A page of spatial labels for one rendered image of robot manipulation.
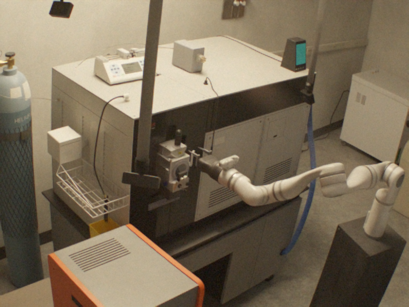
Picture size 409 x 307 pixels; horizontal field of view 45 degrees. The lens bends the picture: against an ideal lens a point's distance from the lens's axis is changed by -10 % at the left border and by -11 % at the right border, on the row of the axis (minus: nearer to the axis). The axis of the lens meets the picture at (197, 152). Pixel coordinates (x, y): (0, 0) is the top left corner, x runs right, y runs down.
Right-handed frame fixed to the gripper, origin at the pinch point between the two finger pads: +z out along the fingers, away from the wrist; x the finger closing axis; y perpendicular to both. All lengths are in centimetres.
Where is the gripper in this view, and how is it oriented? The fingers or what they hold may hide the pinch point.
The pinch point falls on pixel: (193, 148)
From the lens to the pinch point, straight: 211.3
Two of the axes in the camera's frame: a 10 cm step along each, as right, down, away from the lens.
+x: 7.3, -2.5, 6.3
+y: -1.1, 8.7, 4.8
